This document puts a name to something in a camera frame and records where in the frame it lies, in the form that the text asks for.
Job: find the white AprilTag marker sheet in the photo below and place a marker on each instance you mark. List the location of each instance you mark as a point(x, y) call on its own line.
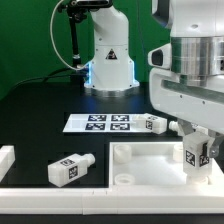
point(103, 123)

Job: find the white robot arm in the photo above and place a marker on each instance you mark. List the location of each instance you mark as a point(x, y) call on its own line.
point(197, 24)

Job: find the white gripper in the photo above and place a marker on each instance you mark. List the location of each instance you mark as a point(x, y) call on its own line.
point(182, 84)

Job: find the white U-shaped fence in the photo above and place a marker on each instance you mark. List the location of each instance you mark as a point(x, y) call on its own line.
point(113, 200)

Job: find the white square tabletop part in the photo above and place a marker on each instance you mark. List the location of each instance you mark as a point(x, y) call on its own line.
point(152, 164)

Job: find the black camera stand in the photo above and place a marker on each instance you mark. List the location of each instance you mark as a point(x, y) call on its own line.
point(77, 12)

